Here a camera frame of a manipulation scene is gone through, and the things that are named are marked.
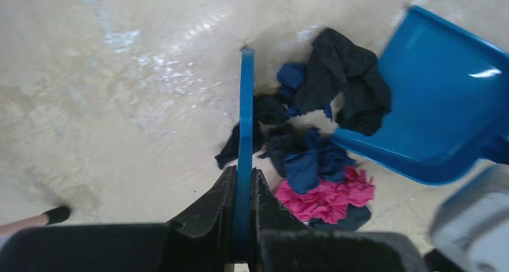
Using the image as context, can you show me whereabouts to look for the pink music stand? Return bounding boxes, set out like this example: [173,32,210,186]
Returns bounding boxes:
[1,205,72,238]

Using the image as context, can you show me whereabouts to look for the blue hand brush black bristles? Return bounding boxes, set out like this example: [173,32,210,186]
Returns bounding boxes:
[232,47,255,264]

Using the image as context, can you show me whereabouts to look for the dark blue paper scrap centre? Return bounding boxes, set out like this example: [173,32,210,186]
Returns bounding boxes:
[253,62,356,194]

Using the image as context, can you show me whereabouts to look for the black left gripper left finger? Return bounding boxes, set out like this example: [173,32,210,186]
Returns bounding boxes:
[1,167,236,271]

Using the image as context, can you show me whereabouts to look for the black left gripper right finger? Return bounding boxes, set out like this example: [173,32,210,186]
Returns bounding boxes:
[249,169,427,271]

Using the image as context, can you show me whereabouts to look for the blue plastic dustpan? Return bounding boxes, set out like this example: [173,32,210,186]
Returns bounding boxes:
[332,6,508,186]

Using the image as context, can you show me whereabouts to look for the pink paper scrap middle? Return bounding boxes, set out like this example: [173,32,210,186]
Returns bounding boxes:
[276,166,375,224]

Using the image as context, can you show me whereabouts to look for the small black paper scrap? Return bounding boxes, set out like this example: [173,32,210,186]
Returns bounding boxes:
[215,94,289,169]

